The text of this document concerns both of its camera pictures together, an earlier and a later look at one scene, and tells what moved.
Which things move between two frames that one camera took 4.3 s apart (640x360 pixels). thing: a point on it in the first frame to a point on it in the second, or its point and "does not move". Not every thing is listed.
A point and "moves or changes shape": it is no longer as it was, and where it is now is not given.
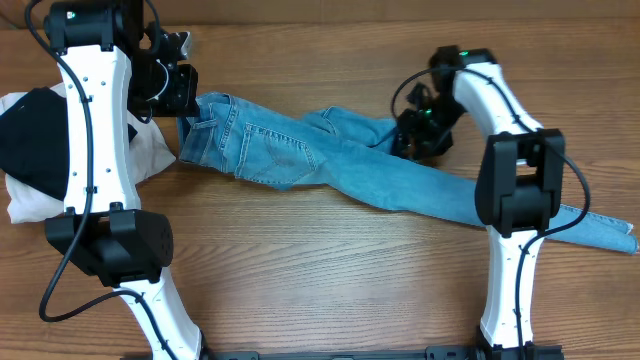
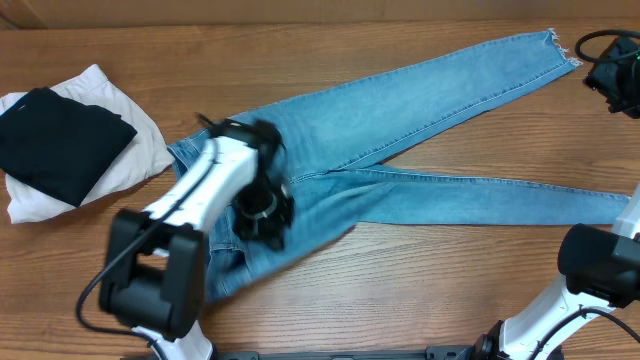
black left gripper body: (157, 92) to (259, 210)
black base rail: (432, 353) does not move
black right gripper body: (429, 131) to (618, 82)
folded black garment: (34, 140) does not move
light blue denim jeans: (348, 153) moves or changes shape
